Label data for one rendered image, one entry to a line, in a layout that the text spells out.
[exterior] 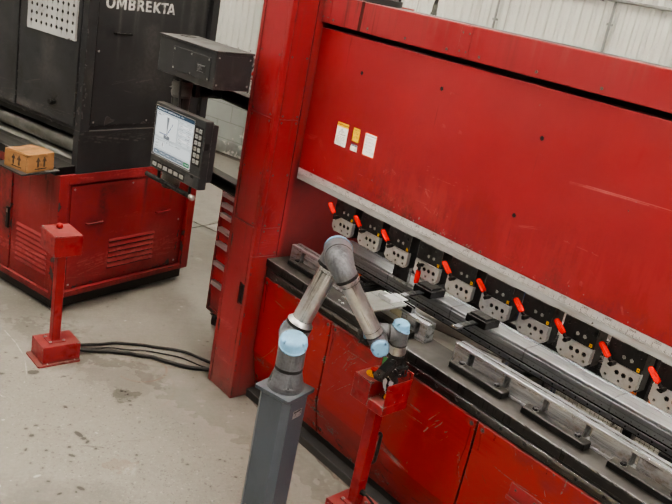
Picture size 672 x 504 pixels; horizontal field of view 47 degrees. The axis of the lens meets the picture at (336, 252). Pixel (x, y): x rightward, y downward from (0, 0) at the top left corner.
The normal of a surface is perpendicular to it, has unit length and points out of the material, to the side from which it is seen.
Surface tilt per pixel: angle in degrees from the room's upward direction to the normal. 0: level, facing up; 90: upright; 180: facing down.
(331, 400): 90
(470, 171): 90
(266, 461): 90
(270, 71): 90
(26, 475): 0
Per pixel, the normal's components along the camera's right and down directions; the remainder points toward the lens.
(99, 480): 0.18, -0.93
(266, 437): -0.57, 0.17
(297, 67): 0.63, 0.37
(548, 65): -0.75, 0.08
